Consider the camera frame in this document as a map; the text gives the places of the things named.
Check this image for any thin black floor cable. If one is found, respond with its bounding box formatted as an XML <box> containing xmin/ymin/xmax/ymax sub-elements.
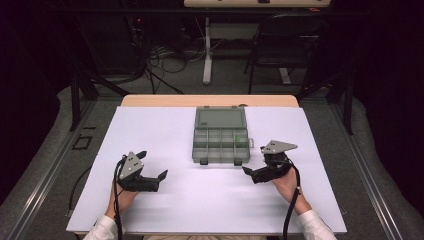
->
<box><xmin>67</xmin><ymin>165</ymin><xmax>93</xmax><ymax>215</ymax></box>

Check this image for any white-legged desk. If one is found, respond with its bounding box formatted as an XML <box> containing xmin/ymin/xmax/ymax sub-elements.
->
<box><xmin>183</xmin><ymin>0</ymin><xmax>332</xmax><ymax>86</ymax></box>

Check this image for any person's right hand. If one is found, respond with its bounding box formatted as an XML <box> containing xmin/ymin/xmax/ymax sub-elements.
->
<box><xmin>271</xmin><ymin>166</ymin><xmax>313</xmax><ymax>216</ymax></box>

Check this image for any person's left hand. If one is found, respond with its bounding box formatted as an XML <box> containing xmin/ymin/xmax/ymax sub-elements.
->
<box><xmin>105</xmin><ymin>184</ymin><xmax>140</xmax><ymax>220</ymax></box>

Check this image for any black folding chair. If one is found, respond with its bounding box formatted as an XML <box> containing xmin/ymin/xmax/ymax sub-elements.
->
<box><xmin>243</xmin><ymin>13</ymin><xmax>330</xmax><ymax>96</ymax></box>

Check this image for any right hand-held gripper black cable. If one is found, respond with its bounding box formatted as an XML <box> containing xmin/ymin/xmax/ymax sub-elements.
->
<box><xmin>282</xmin><ymin>159</ymin><xmax>303</xmax><ymax>240</ymax></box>

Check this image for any aluminium floor rail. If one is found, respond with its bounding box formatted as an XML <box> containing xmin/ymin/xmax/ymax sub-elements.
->
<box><xmin>5</xmin><ymin>99</ymin><xmax>98</xmax><ymax>240</ymax></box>
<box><xmin>327</xmin><ymin>99</ymin><xmax>405</xmax><ymax>240</ymax></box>

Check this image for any grey plastic compartment box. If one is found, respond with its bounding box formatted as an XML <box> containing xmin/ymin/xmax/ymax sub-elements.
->
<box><xmin>191</xmin><ymin>105</ymin><xmax>255</xmax><ymax>167</ymax></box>

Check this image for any white table board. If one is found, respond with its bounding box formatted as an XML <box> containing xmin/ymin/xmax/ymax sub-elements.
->
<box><xmin>65</xmin><ymin>105</ymin><xmax>348</xmax><ymax>236</ymax></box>

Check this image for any tangle of floor cables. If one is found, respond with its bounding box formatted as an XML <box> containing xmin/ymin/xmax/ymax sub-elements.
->
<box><xmin>125</xmin><ymin>15</ymin><xmax>188</xmax><ymax>96</ymax></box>

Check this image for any left hand-held gripper black cable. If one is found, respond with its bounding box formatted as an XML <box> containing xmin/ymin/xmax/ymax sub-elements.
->
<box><xmin>112</xmin><ymin>155</ymin><xmax>128</xmax><ymax>240</ymax></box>

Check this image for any black metal stand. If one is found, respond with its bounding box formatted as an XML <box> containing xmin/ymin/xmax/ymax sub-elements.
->
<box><xmin>294</xmin><ymin>71</ymin><xmax>355</xmax><ymax>136</ymax></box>
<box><xmin>67</xmin><ymin>64</ymin><xmax>132</xmax><ymax>133</ymax></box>

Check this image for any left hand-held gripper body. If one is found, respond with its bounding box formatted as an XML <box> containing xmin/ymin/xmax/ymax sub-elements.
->
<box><xmin>114</xmin><ymin>151</ymin><xmax>161</xmax><ymax>193</ymax></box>

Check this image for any hand-held gripper black cable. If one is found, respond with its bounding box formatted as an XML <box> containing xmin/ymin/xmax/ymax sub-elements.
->
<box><xmin>282</xmin><ymin>159</ymin><xmax>303</xmax><ymax>240</ymax></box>
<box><xmin>112</xmin><ymin>155</ymin><xmax>128</xmax><ymax>240</ymax></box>

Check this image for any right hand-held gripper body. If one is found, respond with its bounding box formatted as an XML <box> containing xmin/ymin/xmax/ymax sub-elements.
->
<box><xmin>251</xmin><ymin>139</ymin><xmax>299</xmax><ymax>185</ymax></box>

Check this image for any wooden table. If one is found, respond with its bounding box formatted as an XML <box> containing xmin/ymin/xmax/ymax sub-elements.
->
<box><xmin>120</xmin><ymin>94</ymin><xmax>300</xmax><ymax>109</ymax></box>

